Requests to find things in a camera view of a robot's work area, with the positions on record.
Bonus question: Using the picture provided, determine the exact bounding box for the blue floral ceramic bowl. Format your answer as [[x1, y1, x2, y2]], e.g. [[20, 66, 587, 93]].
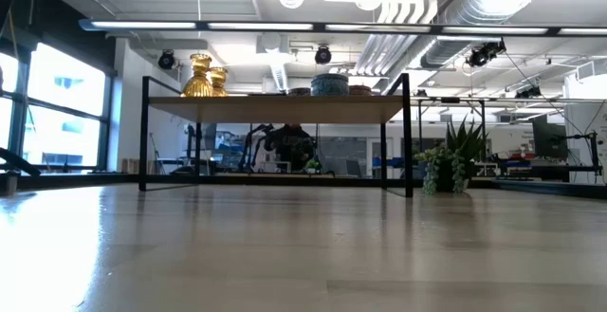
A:
[[310, 72, 351, 98]]

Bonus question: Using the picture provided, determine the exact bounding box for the amber ribbed glass candlestick holder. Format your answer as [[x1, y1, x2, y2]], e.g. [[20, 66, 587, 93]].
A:
[[210, 66, 230, 98], [181, 52, 215, 99]]

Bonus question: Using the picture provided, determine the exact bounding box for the person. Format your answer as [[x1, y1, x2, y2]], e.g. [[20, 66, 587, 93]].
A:
[[272, 123, 318, 174]]

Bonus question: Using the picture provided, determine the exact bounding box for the potted green succulent plant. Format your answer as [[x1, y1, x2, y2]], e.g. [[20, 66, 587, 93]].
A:
[[414, 115, 489, 195]]

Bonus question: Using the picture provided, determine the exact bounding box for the overhead black light bar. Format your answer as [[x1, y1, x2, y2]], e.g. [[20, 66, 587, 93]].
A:
[[78, 17, 607, 38]]

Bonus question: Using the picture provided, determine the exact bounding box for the large glass window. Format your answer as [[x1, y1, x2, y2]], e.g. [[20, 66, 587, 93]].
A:
[[0, 41, 114, 174]]

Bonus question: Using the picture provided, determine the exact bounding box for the black computer monitor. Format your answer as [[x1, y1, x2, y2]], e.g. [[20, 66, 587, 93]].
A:
[[531, 114, 569, 161]]

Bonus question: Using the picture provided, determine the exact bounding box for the black aluminium table frame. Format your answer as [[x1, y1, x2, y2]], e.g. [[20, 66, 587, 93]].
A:
[[107, 173, 607, 200]]

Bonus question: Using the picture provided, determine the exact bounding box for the wooden shelf with black frame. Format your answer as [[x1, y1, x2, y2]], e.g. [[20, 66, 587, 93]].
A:
[[138, 72, 413, 198]]

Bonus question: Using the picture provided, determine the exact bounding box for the black ceiling camera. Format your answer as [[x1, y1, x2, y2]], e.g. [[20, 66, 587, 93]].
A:
[[156, 49, 178, 71], [314, 44, 333, 65], [466, 40, 506, 68]]

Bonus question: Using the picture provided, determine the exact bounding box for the black diagonal frame brace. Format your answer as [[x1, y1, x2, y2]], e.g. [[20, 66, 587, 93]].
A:
[[0, 146, 43, 197]]

